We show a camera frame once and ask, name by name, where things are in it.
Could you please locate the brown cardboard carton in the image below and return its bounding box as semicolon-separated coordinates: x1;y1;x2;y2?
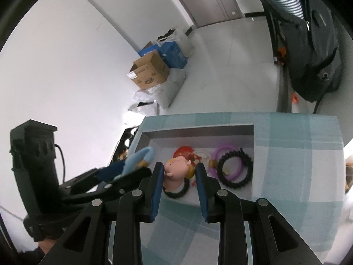
127;51;170;91

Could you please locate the purple ring with brown charm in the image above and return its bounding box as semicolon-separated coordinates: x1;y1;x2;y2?
208;143;243;181

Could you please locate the white plastic bag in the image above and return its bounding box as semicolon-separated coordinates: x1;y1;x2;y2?
157;26;193;58

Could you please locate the red round badge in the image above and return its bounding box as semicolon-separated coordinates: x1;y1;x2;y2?
173;145;197;162

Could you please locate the blue printed carton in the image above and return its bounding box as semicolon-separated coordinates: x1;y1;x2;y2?
158;41;188;69
138;41;160;57

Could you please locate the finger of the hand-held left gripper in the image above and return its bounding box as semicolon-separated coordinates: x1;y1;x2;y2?
74;168;153;200
69;159;128;193

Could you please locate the person's left hand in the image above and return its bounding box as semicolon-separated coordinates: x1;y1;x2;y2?
23;213;69;243

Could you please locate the grey door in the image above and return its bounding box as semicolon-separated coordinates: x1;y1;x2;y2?
163;0;244;28

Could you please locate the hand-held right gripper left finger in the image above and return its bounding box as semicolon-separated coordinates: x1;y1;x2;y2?
39;161;166;265

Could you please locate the dark grey backpack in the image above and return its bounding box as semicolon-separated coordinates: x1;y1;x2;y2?
255;0;342;102

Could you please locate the grey cardboard box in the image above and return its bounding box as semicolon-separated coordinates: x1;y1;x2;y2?
136;124;255;202

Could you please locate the doll charm hair tie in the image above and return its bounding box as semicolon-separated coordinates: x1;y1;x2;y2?
162;156;195;199

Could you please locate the person's left forearm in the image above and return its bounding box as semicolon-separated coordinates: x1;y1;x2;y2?
17;239;58;265

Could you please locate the clear plastic bag pile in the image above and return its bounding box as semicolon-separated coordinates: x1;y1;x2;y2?
134;68;186;115

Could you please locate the black spiral hair tie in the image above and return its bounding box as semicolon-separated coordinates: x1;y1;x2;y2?
217;148;253;189

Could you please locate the blue plush hair ring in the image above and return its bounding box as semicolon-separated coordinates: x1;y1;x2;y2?
121;146;154;178

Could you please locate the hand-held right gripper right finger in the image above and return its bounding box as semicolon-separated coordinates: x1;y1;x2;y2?
194;162;323;265

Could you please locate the black cable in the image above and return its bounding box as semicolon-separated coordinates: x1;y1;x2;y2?
54;144;67;180

